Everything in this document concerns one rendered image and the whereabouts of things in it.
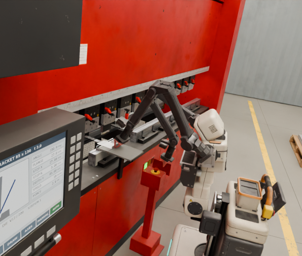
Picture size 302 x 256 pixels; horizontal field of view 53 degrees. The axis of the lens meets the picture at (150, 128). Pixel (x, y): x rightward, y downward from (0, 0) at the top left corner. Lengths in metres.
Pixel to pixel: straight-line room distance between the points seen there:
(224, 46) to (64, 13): 3.25
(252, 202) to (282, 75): 7.60
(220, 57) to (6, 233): 3.46
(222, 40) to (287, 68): 5.70
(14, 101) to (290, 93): 8.91
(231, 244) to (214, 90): 2.37
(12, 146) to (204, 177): 1.53
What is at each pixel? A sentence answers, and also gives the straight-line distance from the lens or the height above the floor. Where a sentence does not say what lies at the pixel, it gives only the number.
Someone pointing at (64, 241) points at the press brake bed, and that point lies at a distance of 2.00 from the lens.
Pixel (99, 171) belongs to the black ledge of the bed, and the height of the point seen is 0.88.
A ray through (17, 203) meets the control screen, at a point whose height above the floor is 1.44.
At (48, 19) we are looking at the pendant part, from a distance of 0.78.
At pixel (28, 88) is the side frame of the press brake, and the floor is 1.60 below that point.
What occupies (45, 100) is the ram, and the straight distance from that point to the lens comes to 1.59.
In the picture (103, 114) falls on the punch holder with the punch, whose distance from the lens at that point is 2.02.
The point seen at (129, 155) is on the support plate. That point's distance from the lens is 2.07.
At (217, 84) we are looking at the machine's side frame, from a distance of 4.00.
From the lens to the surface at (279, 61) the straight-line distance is 9.43.
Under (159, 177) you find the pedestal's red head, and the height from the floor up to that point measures 0.78.
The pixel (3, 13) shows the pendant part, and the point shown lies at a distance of 0.69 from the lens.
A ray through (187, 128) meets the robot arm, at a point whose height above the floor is 1.33.
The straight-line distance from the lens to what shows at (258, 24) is 9.30.
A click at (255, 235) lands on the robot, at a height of 0.75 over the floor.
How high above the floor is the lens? 1.92
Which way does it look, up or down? 21 degrees down
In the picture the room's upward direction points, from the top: 8 degrees clockwise
